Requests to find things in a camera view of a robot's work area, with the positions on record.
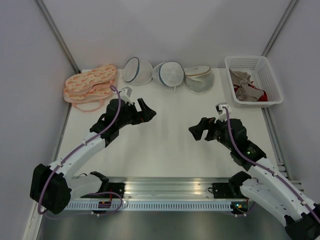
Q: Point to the beige-trimmed mesh laundry bag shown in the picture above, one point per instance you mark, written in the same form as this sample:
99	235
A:
199	79

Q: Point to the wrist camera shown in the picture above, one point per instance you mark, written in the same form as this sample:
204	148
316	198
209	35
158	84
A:
224	110
125	94

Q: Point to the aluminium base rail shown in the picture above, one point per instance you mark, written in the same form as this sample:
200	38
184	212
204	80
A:
143	189

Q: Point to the left aluminium frame post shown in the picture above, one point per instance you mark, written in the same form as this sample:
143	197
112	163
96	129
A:
57	35

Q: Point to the right aluminium frame post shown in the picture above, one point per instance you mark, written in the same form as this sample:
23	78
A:
281	24

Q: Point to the white plastic basket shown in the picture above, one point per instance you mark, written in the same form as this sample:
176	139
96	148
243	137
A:
262	76

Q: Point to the beige bra in basket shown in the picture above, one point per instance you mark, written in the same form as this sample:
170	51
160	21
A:
239	77

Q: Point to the aluminium frame post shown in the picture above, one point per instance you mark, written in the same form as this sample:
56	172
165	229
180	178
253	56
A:
281	24
57	35

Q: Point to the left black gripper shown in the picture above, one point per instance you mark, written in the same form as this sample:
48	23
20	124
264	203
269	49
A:
146	115

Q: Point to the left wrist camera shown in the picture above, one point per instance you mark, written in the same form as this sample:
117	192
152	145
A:
125	94

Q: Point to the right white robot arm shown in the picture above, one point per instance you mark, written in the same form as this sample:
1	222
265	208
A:
260	181

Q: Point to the blue-trimmed mesh laundry bag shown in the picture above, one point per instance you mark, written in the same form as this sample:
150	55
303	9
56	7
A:
169	74

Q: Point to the red garment in basket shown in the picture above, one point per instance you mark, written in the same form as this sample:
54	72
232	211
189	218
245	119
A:
263	97

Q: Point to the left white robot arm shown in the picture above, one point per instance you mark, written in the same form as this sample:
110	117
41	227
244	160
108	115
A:
53	186

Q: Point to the left blue-rimmed mesh laundry bag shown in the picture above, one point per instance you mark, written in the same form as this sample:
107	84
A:
137	72

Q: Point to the white slotted cable duct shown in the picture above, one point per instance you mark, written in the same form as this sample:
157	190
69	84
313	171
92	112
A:
95	205

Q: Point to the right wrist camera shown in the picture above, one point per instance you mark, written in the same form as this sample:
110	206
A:
224	110

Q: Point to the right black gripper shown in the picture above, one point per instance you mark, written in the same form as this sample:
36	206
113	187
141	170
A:
204	123

